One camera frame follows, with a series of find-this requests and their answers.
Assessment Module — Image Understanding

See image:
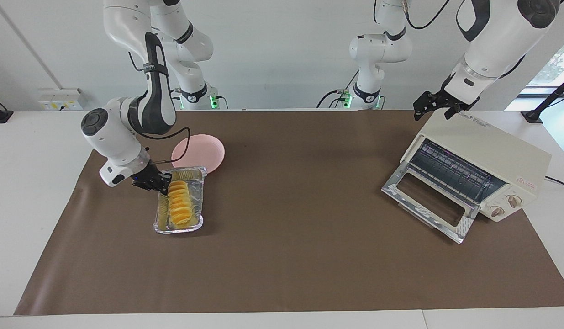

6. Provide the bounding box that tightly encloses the brown table mat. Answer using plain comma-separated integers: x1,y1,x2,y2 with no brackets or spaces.
13,110,564,316

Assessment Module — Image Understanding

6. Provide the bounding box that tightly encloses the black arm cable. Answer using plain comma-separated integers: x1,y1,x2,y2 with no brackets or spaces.
401,0,533,90
127,27,192,165

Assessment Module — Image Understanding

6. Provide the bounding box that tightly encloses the window with green view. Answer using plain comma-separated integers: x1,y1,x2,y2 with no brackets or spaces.
526,36,564,87

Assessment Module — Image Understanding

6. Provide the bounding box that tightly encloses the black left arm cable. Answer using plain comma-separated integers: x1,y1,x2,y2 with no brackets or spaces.
401,0,533,90

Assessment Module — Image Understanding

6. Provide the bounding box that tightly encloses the sliced yellow bread loaf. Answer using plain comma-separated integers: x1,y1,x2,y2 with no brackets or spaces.
167,180,194,229

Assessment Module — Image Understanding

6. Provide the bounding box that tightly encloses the black left base cable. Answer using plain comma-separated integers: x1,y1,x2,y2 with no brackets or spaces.
316,71,360,109

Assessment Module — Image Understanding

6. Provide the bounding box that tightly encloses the cream toaster oven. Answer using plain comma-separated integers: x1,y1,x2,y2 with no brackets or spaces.
400,112,553,223

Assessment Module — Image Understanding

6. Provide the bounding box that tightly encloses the aluminium foil tray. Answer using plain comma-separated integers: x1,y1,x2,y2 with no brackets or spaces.
153,167,208,235

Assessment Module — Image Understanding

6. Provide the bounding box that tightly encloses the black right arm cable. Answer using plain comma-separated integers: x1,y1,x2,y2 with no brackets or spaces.
127,27,192,165

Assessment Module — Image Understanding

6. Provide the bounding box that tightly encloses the metal oven wire rack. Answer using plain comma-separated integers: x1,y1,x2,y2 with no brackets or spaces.
410,139,497,204

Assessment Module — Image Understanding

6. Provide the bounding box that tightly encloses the white wall socket box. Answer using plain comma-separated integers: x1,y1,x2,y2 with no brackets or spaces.
39,88,87,111

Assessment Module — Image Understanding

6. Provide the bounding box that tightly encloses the black clamp stand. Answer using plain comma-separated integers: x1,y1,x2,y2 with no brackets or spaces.
522,73,564,124

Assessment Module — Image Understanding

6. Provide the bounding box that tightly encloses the silver glass oven door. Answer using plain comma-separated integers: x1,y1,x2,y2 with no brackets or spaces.
381,162,481,244

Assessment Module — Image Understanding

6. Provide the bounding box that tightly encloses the pink round plate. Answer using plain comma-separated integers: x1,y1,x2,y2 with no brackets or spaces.
171,134,226,174

